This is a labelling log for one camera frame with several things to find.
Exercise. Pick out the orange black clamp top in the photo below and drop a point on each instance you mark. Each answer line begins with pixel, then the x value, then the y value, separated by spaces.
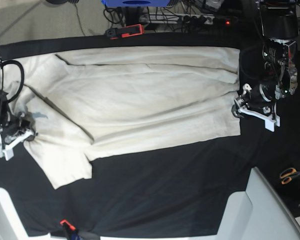
pixel 125 32

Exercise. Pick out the white power strip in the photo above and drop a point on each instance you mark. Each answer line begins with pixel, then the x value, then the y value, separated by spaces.
pixel 169 18

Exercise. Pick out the white T-shirt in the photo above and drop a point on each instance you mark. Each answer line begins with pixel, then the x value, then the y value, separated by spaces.
pixel 97 103

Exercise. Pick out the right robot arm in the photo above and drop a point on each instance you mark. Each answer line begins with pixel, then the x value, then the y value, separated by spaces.
pixel 4 100

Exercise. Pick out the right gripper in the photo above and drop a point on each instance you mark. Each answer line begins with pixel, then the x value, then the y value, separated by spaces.
pixel 10 124

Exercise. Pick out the orange clamp bottom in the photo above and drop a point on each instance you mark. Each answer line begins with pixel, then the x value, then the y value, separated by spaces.
pixel 68 228

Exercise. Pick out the orange handled scissors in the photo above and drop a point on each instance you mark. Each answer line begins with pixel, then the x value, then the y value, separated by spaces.
pixel 288 175

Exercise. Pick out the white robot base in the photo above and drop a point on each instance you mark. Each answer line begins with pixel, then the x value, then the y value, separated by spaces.
pixel 257 213
pixel 11 227

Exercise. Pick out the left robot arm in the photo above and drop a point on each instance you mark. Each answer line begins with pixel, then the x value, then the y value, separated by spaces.
pixel 278 32

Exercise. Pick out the black power strip red light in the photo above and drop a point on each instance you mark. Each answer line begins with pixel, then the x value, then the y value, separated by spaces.
pixel 222 21

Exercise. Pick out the blue plastic box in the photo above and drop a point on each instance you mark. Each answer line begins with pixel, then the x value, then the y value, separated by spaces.
pixel 139 3

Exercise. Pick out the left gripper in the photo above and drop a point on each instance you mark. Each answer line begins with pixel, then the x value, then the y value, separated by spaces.
pixel 260 98

